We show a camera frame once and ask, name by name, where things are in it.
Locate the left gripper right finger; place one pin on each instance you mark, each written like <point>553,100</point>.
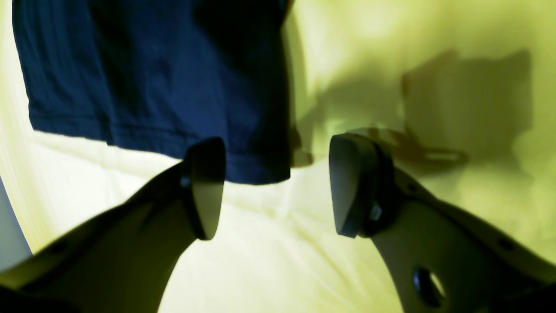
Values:
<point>441,258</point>

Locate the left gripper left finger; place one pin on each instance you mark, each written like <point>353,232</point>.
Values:
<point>120,261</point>

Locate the dark navy T-shirt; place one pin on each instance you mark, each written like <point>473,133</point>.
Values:
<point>161,76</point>

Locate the yellow table cloth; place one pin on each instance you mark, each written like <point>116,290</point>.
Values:
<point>462,92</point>

